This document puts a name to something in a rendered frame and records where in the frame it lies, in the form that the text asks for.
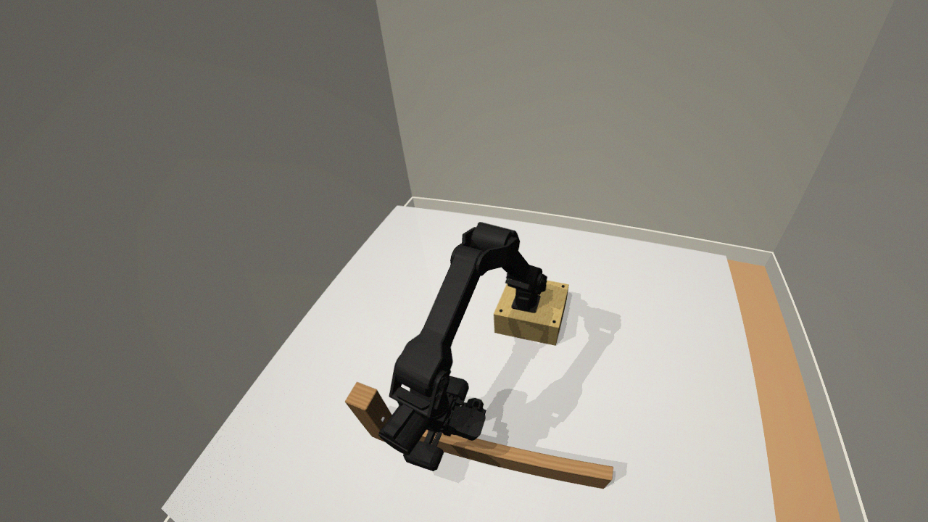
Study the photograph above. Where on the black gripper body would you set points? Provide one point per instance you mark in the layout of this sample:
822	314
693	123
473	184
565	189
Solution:
425	454

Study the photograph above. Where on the brown wooden post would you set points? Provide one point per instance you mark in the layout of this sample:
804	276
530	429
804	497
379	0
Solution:
369	408

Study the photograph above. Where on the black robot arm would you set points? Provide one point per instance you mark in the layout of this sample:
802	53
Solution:
426	361

